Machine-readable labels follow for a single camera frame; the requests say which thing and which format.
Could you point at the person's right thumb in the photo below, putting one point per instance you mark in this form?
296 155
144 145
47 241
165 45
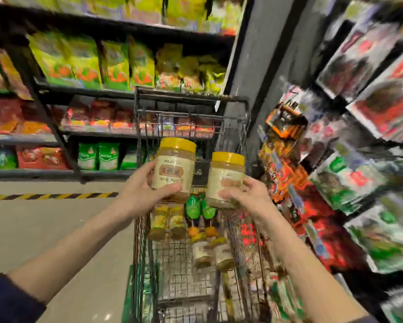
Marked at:
230 195

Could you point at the row of packets above rack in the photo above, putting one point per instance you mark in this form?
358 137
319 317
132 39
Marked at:
147 8

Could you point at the black metal shelf rack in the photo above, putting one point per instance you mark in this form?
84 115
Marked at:
63 94

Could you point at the hanging red-white large packets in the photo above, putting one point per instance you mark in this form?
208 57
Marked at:
380 73

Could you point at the dark blue sleeve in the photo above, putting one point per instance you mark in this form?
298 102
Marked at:
9 302

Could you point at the hanging green-white packets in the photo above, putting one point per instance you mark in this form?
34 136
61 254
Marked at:
356 188

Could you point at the large yellow-lid jar orange label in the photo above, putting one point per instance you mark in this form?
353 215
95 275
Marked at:
174 164

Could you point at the yellow-green sauce bottle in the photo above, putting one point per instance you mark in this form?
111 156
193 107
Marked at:
177 222
158 223

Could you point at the green-topped bottle orange neck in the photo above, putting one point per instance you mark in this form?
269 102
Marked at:
209 216
192 211

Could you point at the hanging orange-red small packets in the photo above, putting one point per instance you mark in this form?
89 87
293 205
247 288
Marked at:
285 171

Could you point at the person's left forearm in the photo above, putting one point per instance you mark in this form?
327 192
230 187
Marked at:
70 245

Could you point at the person's left thumb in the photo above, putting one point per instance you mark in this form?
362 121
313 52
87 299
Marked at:
167 191

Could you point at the row of red boxed packets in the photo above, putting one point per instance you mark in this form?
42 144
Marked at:
100 117

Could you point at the person's right forearm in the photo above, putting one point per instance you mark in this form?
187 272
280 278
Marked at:
305 269

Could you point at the row of green-yellow snack bags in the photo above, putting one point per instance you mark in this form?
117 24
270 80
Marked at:
87 63

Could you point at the large yellow-lid jar pale label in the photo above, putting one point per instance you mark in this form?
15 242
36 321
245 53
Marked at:
225 171

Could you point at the pile of red-orange packets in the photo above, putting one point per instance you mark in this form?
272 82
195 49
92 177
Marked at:
16 119

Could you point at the person's right hand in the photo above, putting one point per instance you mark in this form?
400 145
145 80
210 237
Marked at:
252 200

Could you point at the row of small yellow packets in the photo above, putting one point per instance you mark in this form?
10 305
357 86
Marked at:
188 73

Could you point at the green and white bag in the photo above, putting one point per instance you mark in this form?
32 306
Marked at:
87 156
129 161
109 156

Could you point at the orange-brown snack packets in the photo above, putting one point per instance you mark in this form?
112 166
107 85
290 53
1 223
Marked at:
1 72

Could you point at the green packet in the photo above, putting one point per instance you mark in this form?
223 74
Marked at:
0 159

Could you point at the small jar yellow lid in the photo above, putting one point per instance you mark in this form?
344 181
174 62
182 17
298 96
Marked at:
201 252
223 255

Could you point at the person's left hand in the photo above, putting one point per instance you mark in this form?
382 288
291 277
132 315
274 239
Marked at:
137 195

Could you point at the red packets with round print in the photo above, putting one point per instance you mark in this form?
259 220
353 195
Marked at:
41 158

